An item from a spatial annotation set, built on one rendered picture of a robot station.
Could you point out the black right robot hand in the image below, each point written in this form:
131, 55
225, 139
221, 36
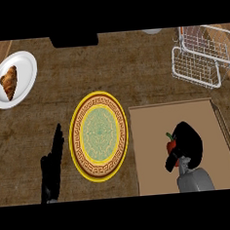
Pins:
189, 142

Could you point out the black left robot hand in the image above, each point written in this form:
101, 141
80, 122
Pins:
52, 170

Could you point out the red bell pepper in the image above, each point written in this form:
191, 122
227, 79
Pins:
171, 146

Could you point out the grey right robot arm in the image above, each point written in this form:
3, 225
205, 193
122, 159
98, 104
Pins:
194, 179

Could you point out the brown tray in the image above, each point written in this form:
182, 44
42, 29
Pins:
184, 147

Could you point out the yellow patterned round plate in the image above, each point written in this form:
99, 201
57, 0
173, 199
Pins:
98, 136

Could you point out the brown croissant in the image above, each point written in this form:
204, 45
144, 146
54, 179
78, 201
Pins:
9, 82

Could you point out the white round plate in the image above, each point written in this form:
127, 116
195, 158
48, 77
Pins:
13, 79

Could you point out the pale grey round object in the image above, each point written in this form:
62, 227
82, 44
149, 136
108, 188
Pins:
151, 31

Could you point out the black appliance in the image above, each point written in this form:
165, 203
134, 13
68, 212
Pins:
74, 40

